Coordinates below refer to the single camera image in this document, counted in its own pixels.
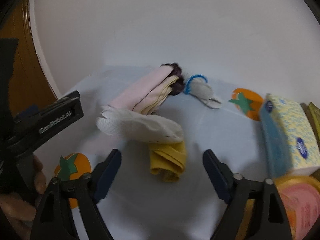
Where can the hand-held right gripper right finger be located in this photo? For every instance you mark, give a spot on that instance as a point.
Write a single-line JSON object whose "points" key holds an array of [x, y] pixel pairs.
{"points": [[216, 177]]}

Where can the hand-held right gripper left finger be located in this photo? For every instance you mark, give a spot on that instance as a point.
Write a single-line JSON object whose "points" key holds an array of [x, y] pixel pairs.
{"points": [[107, 177]]}

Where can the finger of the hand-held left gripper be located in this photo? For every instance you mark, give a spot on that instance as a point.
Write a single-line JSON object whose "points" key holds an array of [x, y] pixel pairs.
{"points": [[31, 111]]}

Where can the yellow cloth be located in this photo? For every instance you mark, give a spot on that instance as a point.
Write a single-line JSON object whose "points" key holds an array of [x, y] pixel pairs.
{"points": [[167, 160]]}

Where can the grey sock blue cuff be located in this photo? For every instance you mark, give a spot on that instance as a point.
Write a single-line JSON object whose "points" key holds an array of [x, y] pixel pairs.
{"points": [[202, 91]]}

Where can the pink cloth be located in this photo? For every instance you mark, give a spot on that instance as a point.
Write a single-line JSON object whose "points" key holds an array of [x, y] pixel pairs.
{"points": [[145, 87]]}

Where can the dark purple sock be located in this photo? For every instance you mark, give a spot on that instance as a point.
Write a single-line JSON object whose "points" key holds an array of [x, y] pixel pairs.
{"points": [[176, 71]]}

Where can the gold rectangular tin box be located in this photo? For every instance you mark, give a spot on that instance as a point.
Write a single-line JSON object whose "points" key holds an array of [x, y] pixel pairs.
{"points": [[313, 112]]}

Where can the person's left hand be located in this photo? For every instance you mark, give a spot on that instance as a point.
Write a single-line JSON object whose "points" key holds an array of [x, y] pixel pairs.
{"points": [[15, 212]]}

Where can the brown wooden door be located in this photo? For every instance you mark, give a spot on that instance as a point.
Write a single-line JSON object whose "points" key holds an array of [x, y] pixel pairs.
{"points": [[25, 67]]}

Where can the white tablecloth orange fruit print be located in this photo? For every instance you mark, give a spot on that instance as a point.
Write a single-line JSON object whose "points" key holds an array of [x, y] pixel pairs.
{"points": [[217, 130]]}

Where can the white cloth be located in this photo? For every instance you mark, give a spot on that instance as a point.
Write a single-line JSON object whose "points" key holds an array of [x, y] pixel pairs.
{"points": [[140, 127]]}

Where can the yellow patterned tissue pack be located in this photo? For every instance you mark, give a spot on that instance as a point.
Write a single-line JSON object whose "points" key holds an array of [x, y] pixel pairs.
{"points": [[287, 130]]}

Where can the round yellow tin pink lid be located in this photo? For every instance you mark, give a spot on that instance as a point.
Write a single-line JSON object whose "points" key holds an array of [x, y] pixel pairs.
{"points": [[300, 205]]}

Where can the cream striped cloth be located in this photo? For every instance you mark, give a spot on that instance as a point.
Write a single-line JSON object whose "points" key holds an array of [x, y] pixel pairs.
{"points": [[160, 96]]}

